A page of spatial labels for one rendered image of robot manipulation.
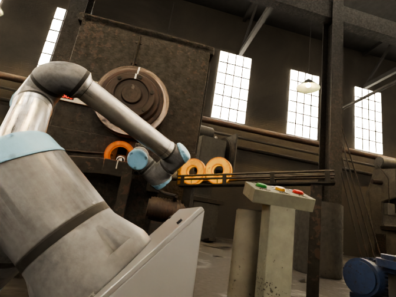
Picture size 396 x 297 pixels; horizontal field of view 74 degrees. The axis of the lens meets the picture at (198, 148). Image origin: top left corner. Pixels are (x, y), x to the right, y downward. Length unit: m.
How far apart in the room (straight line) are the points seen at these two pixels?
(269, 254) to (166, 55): 1.58
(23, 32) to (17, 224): 9.54
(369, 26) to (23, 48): 9.03
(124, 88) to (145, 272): 1.45
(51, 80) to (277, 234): 0.92
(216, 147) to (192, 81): 4.15
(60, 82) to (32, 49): 8.55
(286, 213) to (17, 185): 0.83
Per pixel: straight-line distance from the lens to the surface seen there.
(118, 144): 1.69
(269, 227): 0.99
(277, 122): 9.31
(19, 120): 0.87
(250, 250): 1.12
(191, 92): 1.99
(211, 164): 1.48
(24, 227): 0.43
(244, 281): 1.13
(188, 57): 2.12
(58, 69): 1.01
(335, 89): 6.01
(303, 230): 3.74
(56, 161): 0.46
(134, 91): 1.68
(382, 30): 7.69
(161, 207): 1.47
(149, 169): 1.20
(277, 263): 1.02
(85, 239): 0.41
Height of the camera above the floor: 0.46
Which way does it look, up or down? 15 degrees up
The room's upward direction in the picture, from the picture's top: 9 degrees clockwise
